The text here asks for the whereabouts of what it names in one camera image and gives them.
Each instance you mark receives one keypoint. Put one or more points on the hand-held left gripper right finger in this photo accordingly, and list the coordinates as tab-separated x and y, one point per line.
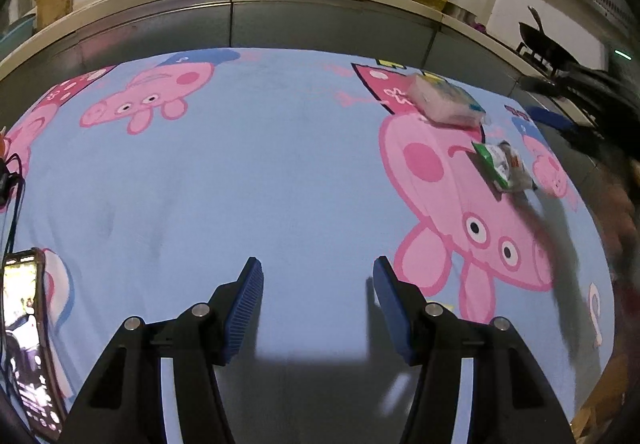
392	309

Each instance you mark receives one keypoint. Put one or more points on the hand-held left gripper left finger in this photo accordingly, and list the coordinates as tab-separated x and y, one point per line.
245	309

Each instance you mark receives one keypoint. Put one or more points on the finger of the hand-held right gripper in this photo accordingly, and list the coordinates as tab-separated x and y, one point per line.
537	84
547	117

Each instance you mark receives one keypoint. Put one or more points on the green snack packet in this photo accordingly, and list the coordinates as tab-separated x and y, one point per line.
500	166

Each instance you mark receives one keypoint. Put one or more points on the white tissue packet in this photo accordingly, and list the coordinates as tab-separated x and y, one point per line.
445	98

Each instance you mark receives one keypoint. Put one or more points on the person's right forearm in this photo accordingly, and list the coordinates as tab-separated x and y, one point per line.
622	219

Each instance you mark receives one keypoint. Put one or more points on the black wok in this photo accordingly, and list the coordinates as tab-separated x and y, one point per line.
545	46

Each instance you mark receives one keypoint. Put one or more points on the cartoon pig printed blanket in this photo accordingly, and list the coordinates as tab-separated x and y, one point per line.
275	173

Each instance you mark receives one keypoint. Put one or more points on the smartphone with lit screen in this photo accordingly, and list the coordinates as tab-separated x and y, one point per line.
25	324

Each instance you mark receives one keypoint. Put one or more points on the brown cardboard box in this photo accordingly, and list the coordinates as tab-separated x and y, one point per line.
595	414

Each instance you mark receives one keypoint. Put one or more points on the grey kitchen counter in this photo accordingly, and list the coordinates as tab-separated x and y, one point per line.
300	18

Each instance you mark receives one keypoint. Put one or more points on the black charger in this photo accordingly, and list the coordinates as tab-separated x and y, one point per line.
6	184

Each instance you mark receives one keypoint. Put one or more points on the teal plastic basin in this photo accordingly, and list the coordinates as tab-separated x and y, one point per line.
17	31

